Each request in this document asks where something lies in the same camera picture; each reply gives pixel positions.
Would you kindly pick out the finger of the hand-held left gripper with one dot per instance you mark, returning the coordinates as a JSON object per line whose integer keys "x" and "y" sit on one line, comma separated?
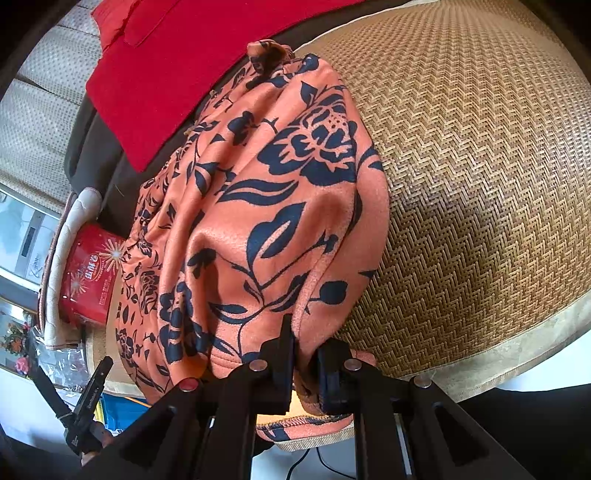
{"x": 48, "y": 392}
{"x": 97, "y": 383}

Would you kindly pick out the folded cream quilt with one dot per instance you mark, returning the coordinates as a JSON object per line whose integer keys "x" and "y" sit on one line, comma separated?
{"x": 85, "y": 203}

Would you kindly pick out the clear plastic wrap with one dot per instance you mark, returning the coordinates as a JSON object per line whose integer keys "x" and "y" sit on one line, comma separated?
{"x": 64, "y": 367}

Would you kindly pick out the red blanket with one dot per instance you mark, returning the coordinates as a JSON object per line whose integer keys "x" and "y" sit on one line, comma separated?
{"x": 161, "y": 92}

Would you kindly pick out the orange floral garment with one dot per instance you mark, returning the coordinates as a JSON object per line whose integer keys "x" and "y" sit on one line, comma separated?
{"x": 258, "y": 207}

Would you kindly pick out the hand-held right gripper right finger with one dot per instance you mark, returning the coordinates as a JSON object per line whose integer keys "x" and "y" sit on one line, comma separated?
{"x": 332, "y": 381}

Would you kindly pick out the red gift box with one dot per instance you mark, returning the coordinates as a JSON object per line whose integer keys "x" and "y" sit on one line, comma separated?
{"x": 90, "y": 277}

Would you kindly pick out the silver refrigerator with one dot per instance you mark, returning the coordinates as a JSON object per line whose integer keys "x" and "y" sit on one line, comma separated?
{"x": 27, "y": 235}

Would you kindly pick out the brown leather sofa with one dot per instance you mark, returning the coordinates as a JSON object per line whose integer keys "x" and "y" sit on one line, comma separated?
{"x": 87, "y": 147}

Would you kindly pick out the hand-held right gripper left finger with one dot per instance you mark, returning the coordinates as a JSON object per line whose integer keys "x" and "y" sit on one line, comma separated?
{"x": 280, "y": 369}

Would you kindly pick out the beige dotted curtain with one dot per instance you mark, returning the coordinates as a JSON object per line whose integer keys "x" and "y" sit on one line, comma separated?
{"x": 41, "y": 115}

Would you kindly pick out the flower ornament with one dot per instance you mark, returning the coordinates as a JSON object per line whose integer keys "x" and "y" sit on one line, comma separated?
{"x": 17, "y": 344}

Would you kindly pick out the woven rattan mat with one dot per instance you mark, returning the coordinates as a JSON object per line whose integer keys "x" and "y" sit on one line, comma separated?
{"x": 461, "y": 184}

